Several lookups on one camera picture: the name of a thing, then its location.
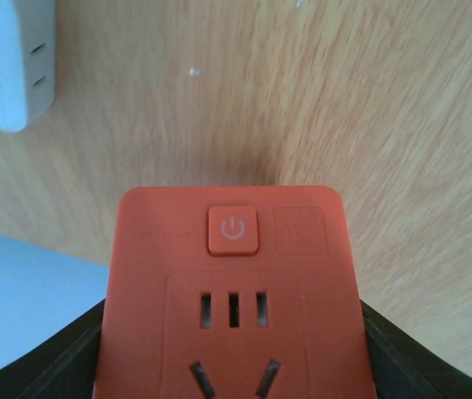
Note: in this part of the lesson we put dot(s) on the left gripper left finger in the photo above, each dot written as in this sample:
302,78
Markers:
64,366

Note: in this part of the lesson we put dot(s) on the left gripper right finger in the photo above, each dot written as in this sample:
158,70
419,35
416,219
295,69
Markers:
404,368

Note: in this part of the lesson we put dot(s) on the orange cube socket adapter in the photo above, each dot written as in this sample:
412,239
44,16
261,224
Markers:
232,292

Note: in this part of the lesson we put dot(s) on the white usb charger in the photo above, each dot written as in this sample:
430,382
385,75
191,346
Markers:
27,61

